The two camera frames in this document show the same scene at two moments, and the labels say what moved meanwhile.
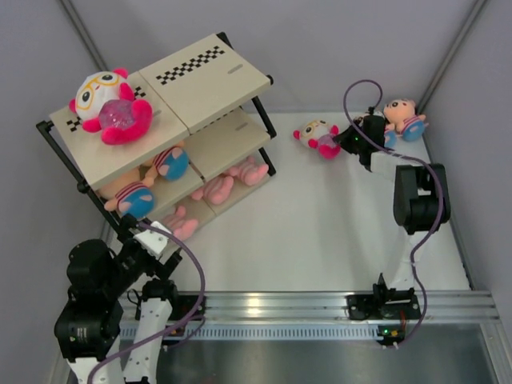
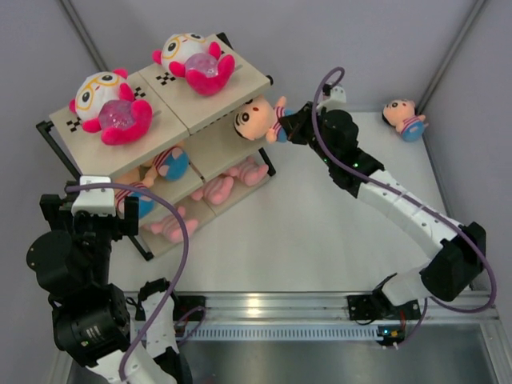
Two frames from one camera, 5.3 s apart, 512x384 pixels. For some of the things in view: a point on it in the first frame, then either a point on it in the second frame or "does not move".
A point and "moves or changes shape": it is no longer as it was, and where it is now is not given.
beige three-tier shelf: (202, 150) does not move
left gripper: (154, 268) to (58, 212)
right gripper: (344, 139) to (294, 124)
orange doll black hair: (392, 129) to (234, 122)
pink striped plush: (250, 171) does not move
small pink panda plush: (320, 135) moves or changes shape
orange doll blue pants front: (130, 194) does not move
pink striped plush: (216, 190) does not move
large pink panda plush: (106, 102) does not move
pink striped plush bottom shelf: (182, 227) does not move
